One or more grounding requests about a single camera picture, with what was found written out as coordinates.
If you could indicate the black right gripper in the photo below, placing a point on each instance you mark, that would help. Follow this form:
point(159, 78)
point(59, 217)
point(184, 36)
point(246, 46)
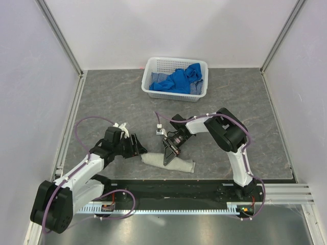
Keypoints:
point(170, 152)

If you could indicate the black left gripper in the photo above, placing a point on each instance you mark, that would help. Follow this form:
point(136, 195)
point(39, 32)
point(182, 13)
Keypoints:
point(137, 149)

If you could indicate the grey cloth napkin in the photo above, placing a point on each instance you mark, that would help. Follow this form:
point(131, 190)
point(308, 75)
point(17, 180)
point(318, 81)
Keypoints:
point(177, 164)

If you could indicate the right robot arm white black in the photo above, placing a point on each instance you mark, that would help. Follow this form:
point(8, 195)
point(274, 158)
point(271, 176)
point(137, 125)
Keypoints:
point(229, 134)

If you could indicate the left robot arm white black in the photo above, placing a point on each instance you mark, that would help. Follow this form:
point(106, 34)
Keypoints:
point(56, 202)

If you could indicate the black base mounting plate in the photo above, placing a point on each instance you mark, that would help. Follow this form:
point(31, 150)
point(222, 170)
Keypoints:
point(218, 190)

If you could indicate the blue checkered cloth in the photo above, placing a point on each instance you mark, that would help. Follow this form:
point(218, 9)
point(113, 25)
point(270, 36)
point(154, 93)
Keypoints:
point(175, 83)

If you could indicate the blue towel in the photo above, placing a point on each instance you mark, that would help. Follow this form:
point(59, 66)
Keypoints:
point(192, 73)

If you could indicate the white perforated plastic basket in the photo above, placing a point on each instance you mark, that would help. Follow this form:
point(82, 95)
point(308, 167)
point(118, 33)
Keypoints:
point(159, 68)

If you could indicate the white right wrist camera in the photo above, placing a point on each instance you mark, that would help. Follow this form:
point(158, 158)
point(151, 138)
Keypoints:
point(161, 131)

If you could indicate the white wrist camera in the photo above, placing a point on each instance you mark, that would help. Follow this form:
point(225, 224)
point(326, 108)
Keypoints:
point(122, 127)
point(161, 131)

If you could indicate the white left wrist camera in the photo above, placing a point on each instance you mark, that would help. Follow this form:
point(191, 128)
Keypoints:
point(122, 127)

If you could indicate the slotted cable duct rail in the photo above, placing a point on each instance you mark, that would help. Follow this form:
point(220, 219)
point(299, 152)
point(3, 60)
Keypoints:
point(167, 206)

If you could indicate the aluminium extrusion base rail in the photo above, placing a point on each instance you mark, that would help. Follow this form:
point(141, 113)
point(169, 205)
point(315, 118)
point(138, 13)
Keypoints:
point(288, 194)

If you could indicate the aluminium corner frame post left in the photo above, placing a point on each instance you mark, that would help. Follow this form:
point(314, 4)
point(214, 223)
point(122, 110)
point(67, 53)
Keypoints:
point(59, 35)

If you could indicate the aluminium corner frame post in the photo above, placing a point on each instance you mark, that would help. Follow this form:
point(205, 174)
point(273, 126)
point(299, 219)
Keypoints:
point(59, 35)
point(283, 33)

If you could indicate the aluminium corner frame post right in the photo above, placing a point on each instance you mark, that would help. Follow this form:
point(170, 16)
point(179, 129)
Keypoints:
point(283, 33)

